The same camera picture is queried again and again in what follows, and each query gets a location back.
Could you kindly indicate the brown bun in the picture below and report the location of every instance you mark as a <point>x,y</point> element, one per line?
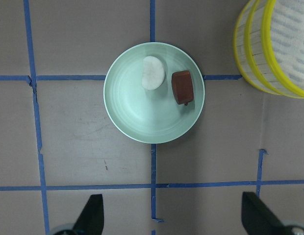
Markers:
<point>182,87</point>

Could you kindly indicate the light green plate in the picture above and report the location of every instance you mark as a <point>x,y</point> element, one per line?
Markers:
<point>151,116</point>

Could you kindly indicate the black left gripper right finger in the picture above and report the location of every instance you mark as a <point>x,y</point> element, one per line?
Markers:
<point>257,218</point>

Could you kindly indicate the white steamed bun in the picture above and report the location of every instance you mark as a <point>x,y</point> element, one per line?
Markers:
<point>153,73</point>

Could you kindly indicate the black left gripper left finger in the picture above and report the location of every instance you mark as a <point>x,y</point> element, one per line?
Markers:
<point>91,219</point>

